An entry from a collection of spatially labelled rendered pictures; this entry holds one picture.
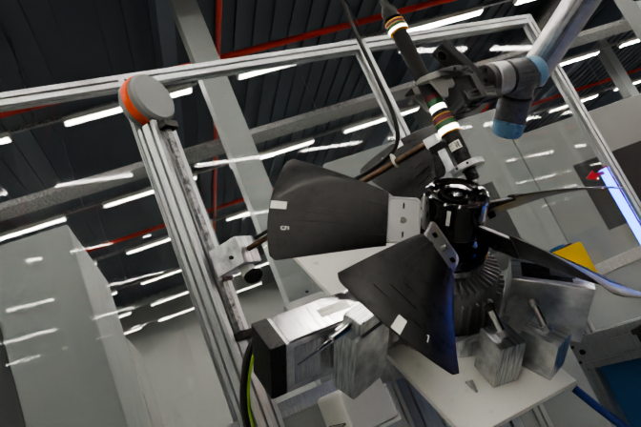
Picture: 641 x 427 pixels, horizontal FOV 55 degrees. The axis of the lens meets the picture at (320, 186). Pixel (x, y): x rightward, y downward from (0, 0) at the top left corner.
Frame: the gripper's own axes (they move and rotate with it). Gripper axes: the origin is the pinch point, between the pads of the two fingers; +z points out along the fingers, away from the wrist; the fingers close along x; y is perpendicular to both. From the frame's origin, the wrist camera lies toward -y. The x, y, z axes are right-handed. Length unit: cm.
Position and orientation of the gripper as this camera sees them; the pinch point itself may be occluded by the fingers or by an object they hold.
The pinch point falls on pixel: (413, 86)
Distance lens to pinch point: 133.1
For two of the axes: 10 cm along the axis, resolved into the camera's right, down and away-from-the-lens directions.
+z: -8.6, 2.3, -4.5
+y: 3.7, 8.9, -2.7
